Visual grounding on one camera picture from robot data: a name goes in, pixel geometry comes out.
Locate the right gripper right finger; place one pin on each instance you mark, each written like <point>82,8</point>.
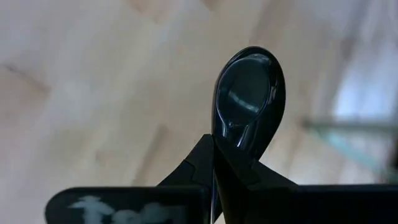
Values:
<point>326,205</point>

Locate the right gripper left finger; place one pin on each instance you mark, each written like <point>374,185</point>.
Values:
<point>192,174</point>

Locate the black teardrop mini plate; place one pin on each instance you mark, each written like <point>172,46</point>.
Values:
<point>248,93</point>

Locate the green perforated metal shelf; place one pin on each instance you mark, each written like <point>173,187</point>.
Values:
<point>348,126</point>

